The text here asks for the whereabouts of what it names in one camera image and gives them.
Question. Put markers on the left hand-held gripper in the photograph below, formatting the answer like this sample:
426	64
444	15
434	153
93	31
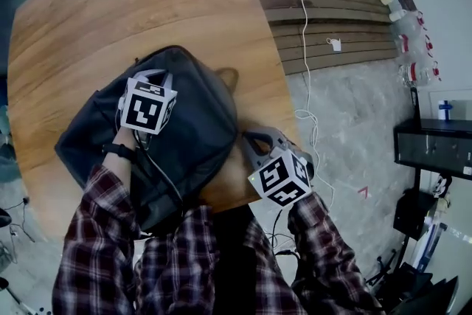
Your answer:
145	108

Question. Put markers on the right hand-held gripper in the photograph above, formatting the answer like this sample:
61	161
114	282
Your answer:
284	177

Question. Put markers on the dark grey backpack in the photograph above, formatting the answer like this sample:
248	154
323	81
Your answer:
199	129

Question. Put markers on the person's right forearm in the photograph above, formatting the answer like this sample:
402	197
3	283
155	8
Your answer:
321	243

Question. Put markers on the person's left forearm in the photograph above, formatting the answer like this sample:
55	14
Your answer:
99	214

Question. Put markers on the wooden table with white legs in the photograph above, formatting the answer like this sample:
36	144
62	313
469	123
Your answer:
147	3

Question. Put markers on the black wristband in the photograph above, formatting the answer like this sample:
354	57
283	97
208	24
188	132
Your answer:
118	150

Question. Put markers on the person's torso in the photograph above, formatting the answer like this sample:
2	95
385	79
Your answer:
232	269

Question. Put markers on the brown wooden slatted steps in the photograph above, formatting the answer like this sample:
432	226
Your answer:
332	11

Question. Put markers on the black stand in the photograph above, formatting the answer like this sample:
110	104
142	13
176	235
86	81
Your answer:
416	180

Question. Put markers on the teal cloth bundle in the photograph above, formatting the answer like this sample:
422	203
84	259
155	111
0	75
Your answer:
5	144

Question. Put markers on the black glossy box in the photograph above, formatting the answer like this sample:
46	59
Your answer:
435	147

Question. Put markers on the black white figurine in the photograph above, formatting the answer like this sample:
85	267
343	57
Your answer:
441	186

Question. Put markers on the blue white board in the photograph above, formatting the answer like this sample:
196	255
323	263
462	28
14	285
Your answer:
429	247

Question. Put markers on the black chair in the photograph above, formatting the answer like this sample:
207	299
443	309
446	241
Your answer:
416	291

